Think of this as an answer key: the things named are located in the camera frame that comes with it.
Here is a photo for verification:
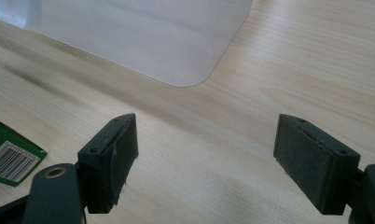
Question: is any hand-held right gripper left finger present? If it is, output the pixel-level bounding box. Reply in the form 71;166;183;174
76;112;140;215

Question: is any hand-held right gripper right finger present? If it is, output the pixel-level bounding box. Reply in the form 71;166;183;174
272;113;362;217

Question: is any green box with barcode label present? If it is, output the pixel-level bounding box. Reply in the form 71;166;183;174
0;115;49;188

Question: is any white plastic cutting board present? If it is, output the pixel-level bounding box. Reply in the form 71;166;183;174
0;0;255;88

